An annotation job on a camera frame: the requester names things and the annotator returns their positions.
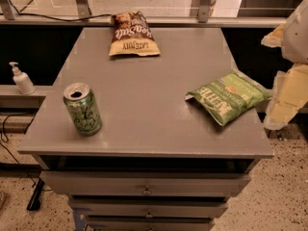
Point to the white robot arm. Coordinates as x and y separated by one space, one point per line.
290 88

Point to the green chip bag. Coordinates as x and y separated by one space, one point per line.
228 97

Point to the black stand foot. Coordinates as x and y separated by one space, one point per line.
34 203

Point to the white pump bottle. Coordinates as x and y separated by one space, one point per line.
21 79

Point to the grey drawer cabinet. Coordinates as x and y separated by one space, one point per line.
150 136

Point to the top drawer knob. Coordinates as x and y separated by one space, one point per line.
146 191

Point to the drawer knob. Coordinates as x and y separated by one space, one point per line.
146 191
149 214

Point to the brown chip bag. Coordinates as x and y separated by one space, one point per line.
132 35

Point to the green soda can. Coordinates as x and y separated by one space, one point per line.
81 105

